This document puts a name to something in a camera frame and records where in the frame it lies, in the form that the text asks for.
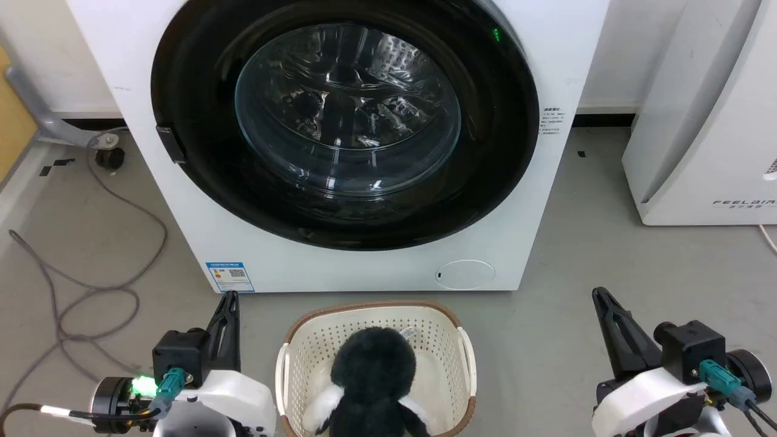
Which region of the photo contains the white front-load washing machine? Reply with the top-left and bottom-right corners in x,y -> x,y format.
66,0 -> 611,294

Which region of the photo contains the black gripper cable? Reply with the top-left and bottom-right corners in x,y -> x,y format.
0,367 -> 186,437
698,359 -> 777,437

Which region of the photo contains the white air purifier appliance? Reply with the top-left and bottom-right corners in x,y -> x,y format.
621,0 -> 777,226

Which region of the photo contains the black and white plush toy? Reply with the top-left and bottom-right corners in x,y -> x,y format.
302,327 -> 433,437

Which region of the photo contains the black door handle latch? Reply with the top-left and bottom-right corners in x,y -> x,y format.
156,124 -> 186,164

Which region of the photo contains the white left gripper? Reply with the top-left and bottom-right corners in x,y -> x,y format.
155,291 -> 277,437

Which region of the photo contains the cream perforated laundry basket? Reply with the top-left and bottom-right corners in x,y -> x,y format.
275,302 -> 478,437

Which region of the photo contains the yellow wooden panel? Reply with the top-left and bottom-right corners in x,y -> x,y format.
0,46 -> 38,183

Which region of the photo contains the round black glass washer door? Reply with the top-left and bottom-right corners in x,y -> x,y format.
151,0 -> 541,251

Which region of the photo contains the blue energy label sticker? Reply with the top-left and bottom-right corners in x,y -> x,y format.
205,262 -> 256,294

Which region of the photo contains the round white filter cover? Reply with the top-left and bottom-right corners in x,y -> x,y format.
435,260 -> 496,290

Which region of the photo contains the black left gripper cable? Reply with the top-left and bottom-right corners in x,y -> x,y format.
0,367 -> 186,437

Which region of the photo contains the black caster wheel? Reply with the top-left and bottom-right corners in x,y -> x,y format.
91,132 -> 126,170

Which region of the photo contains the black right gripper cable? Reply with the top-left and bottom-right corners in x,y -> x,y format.
698,359 -> 777,437

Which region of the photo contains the grey metal frame leg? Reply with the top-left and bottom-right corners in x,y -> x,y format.
5,64 -> 104,148

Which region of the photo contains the grey floor cable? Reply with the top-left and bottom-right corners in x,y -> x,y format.
0,127 -> 169,413

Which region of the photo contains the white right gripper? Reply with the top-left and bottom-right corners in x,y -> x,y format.
592,287 -> 708,437

